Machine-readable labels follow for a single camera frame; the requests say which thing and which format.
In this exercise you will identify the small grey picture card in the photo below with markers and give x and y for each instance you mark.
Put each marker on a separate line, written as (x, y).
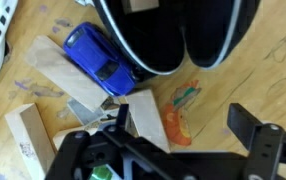
(83, 111)

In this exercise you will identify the long flat wooden block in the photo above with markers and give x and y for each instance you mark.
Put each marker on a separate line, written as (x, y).
(59, 71)

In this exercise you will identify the blue toy car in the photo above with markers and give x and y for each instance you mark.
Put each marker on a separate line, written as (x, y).
(99, 60)

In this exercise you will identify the black soft bowl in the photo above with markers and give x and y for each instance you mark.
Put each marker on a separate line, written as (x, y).
(169, 33)

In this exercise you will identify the small wooden block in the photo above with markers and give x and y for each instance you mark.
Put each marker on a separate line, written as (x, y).
(143, 5)

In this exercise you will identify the wooden block with black mark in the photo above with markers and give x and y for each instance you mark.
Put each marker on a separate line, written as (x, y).
(29, 140)

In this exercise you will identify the plain wooden block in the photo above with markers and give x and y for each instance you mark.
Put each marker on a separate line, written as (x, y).
(148, 120)

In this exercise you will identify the blue snack packet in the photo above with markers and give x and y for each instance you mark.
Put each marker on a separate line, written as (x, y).
(101, 173)

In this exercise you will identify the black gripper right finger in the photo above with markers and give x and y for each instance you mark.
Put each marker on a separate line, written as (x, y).
(246, 126)

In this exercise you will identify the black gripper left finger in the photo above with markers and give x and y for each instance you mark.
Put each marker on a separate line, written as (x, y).
(123, 116)

